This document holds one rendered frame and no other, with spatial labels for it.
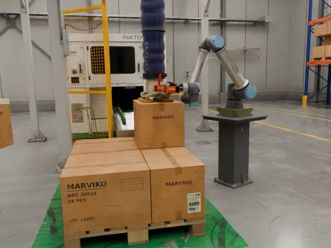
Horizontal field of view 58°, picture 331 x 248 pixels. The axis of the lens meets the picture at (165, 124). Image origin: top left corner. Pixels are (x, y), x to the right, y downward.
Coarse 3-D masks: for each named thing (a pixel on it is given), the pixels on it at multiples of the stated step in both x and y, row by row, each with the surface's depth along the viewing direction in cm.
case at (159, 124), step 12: (144, 108) 257; (156, 108) 259; (168, 108) 262; (180, 108) 264; (144, 120) 259; (156, 120) 261; (168, 120) 263; (180, 120) 265; (144, 132) 260; (156, 132) 263; (168, 132) 265; (180, 132) 267; (144, 144) 262; (156, 144) 264; (168, 144) 266; (180, 144) 269
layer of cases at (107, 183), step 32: (96, 160) 229; (128, 160) 228; (160, 160) 226; (192, 160) 224; (64, 192) 195; (96, 192) 199; (128, 192) 204; (160, 192) 208; (192, 192) 214; (64, 224) 198; (96, 224) 202; (128, 224) 207
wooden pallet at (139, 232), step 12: (108, 228) 209; (120, 228) 206; (132, 228) 208; (144, 228) 210; (156, 228) 212; (192, 228) 218; (204, 228) 220; (72, 240) 201; (132, 240) 209; (144, 240) 211
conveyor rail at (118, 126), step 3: (114, 114) 479; (114, 117) 453; (114, 120) 477; (117, 120) 411; (114, 123) 486; (117, 123) 384; (117, 126) 357; (120, 126) 356; (117, 129) 370; (120, 129) 336; (117, 132) 376
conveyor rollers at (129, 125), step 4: (124, 112) 542; (128, 112) 543; (132, 112) 544; (120, 116) 488; (128, 116) 489; (132, 116) 491; (120, 120) 443; (128, 120) 445; (132, 120) 446; (124, 124) 400; (128, 124) 401; (132, 124) 402; (124, 128) 373; (128, 128) 374; (132, 128) 367
